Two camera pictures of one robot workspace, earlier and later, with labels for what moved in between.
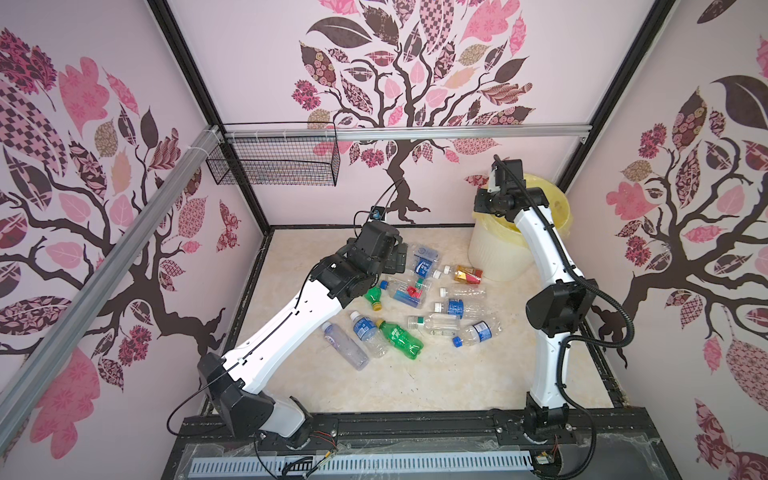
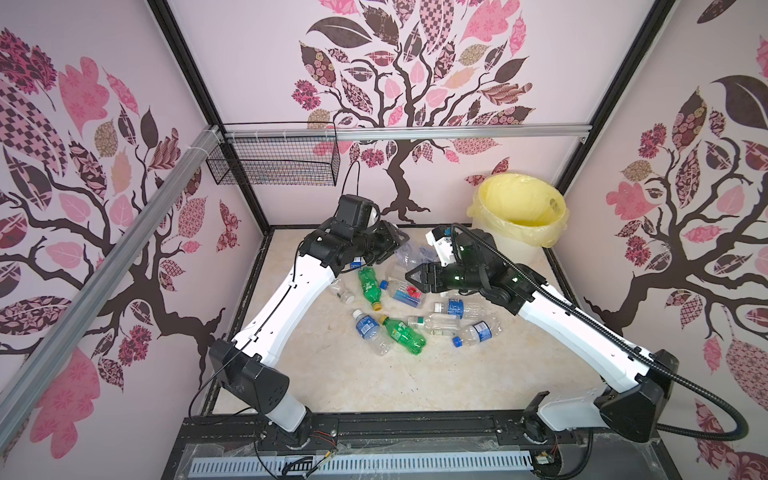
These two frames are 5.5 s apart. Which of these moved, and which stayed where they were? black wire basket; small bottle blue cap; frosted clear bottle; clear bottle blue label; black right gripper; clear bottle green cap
Moved: frosted clear bottle; black right gripper
Stayed: clear bottle green cap; black wire basket; small bottle blue cap; clear bottle blue label
